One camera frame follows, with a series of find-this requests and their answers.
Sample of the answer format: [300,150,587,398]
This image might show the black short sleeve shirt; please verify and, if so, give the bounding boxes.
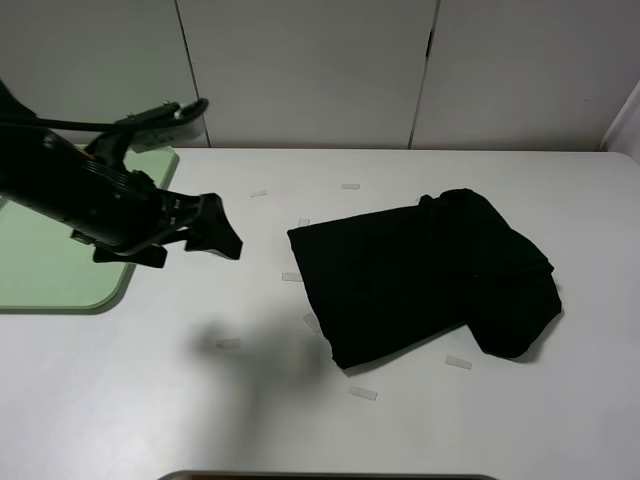
[288,189,562,370]

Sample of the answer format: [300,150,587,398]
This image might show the clear tape front centre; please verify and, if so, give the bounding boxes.
[349,386,378,401]

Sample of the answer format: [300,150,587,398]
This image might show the clear tape front left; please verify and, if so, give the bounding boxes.
[215,338,241,350]

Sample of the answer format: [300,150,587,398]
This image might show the clear tape lower middle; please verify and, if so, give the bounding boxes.
[303,312,322,334]

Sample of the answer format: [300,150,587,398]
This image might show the clear tape middle left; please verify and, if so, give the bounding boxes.
[281,272,302,282]

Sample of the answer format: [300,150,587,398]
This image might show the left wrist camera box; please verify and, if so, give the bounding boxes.
[120,101,206,153]

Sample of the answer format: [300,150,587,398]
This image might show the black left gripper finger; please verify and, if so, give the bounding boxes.
[185,193,243,260]
[92,245,167,269]

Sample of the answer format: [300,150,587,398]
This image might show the clear tape front right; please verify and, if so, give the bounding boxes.
[445,355,472,370]

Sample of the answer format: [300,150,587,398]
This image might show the green plastic tray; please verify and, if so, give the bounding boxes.
[0,143,180,315]

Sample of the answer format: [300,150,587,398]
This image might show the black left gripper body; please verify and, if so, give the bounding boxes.
[29,134,205,250]

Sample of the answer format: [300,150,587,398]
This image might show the black door hinge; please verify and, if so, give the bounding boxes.
[425,28,434,60]

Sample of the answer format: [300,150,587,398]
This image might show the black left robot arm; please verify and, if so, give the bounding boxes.
[1,88,243,268]

